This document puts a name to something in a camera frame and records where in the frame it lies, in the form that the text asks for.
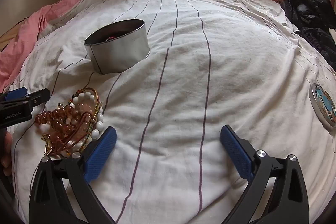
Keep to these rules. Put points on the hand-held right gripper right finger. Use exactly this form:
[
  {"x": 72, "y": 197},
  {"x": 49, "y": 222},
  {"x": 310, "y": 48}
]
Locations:
[{"x": 236, "y": 153}]

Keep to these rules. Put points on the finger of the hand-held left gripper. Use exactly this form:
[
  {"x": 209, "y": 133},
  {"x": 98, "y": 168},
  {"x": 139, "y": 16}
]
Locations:
[
  {"x": 36, "y": 99},
  {"x": 14, "y": 94}
]

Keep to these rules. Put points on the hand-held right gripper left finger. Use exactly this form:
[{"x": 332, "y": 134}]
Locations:
[{"x": 102, "y": 153}]

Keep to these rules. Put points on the gold pendant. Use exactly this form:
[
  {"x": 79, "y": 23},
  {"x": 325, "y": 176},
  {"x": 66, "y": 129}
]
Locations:
[{"x": 46, "y": 146}]

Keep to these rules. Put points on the round metal tin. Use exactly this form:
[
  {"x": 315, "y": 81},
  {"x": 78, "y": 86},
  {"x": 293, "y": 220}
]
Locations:
[{"x": 118, "y": 56}]

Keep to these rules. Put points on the person's left hand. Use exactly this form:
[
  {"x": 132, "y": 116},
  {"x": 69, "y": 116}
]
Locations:
[{"x": 5, "y": 158}]

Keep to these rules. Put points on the pink blanket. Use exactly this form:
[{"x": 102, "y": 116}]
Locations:
[{"x": 26, "y": 37}]

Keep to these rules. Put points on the white striped bed sheet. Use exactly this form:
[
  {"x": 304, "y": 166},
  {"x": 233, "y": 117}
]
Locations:
[{"x": 183, "y": 82}]

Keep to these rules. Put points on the round printed tin lid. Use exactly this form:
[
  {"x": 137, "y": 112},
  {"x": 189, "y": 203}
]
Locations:
[{"x": 324, "y": 106}]

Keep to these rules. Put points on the dark knitted garment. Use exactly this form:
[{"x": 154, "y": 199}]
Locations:
[{"x": 317, "y": 37}]

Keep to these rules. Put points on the cream cloth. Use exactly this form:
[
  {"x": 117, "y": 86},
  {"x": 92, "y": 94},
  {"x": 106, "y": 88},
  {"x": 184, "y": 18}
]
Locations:
[{"x": 333, "y": 35}]

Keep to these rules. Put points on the black clothing pile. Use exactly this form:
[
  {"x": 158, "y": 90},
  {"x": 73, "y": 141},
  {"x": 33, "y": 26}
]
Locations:
[{"x": 296, "y": 6}]

